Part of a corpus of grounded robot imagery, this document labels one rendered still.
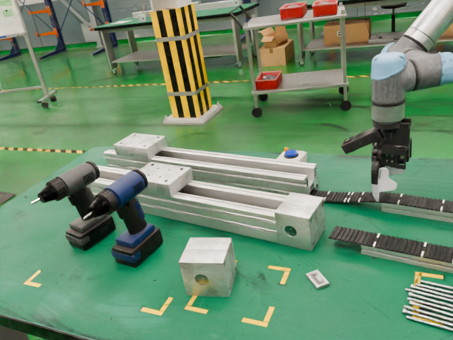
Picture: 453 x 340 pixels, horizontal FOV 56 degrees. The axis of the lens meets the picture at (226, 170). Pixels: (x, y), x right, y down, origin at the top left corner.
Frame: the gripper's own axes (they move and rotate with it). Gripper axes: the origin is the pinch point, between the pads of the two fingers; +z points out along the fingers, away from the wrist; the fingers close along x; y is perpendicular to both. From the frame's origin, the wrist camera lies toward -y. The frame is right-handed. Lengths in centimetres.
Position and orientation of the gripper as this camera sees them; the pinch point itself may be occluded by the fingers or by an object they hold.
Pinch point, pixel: (378, 189)
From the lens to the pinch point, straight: 120.3
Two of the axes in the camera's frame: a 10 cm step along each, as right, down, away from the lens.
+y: 8.4, 1.1, -5.2
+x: 5.1, -4.5, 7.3
